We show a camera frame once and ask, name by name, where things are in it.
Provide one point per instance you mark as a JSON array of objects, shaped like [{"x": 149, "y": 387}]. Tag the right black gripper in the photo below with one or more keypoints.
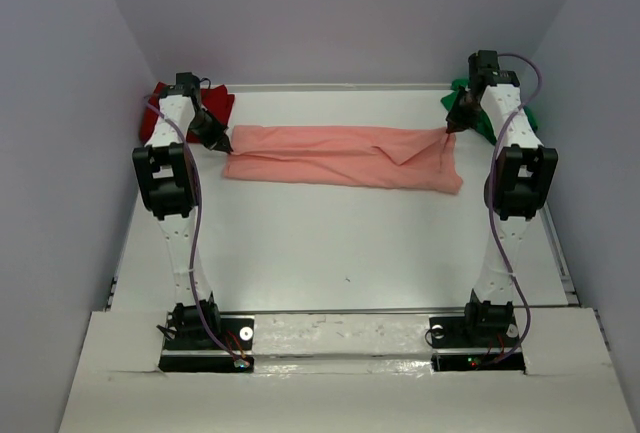
[{"x": 460, "y": 113}]

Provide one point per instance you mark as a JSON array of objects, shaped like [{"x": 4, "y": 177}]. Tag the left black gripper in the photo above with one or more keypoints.
[{"x": 208, "y": 126}]

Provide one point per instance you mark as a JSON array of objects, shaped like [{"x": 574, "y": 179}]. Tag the pink t shirt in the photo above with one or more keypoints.
[{"x": 354, "y": 156}]

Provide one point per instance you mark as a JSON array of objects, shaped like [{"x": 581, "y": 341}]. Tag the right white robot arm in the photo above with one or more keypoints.
[{"x": 517, "y": 187}]

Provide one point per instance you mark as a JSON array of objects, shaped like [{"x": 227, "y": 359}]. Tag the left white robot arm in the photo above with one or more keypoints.
[{"x": 170, "y": 189}]

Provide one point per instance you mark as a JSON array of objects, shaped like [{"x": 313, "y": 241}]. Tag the crumpled green t shirt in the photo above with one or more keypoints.
[{"x": 483, "y": 127}]

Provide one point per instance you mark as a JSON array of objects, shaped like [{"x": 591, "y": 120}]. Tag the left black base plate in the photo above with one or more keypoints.
[{"x": 194, "y": 351}]

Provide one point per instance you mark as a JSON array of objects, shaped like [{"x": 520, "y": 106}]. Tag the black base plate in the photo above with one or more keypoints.
[
  {"x": 194, "y": 351},
  {"x": 455, "y": 349}
]

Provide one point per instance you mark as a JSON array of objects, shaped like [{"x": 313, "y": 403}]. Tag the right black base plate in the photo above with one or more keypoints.
[{"x": 455, "y": 349}]

